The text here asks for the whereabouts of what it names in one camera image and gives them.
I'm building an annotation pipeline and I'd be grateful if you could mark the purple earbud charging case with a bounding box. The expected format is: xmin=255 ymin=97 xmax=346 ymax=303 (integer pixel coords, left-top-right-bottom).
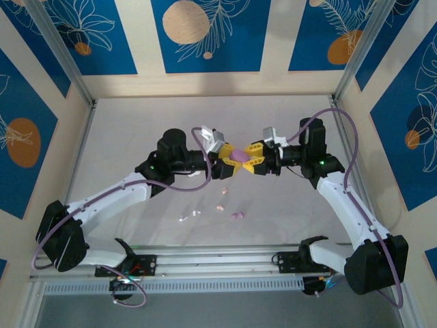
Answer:
xmin=229 ymin=148 xmax=250 ymax=164

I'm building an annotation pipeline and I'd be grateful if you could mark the aluminium table side rail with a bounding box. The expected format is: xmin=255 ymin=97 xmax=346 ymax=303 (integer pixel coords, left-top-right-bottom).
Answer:
xmin=51 ymin=100 xmax=98 ymax=254
xmin=329 ymin=95 xmax=380 ymax=226

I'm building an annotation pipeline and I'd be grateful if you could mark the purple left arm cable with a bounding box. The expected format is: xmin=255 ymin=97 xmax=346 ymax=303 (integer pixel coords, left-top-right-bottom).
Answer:
xmin=31 ymin=126 xmax=214 ymax=309

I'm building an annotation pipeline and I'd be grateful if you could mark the aluminium front mounting rail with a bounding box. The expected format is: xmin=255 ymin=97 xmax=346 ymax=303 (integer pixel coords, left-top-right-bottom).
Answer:
xmin=29 ymin=243 xmax=348 ymax=279

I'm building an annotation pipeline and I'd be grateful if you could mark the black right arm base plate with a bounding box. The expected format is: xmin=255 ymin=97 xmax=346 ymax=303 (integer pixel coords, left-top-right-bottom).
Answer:
xmin=277 ymin=251 xmax=339 ymax=275

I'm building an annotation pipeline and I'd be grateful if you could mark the aluminium frame post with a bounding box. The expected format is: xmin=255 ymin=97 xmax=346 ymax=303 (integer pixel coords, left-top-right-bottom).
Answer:
xmin=25 ymin=0 xmax=96 ymax=107
xmin=333 ymin=0 xmax=401 ymax=103

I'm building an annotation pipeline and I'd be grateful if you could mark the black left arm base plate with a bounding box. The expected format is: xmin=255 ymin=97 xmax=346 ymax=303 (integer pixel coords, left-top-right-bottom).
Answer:
xmin=94 ymin=254 xmax=158 ymax=277

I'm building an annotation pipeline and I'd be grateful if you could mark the grey slotted cable duct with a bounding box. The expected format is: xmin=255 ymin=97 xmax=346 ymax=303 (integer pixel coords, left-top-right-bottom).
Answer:
xmin=43 ymin=277 xmax=305 ymax=296

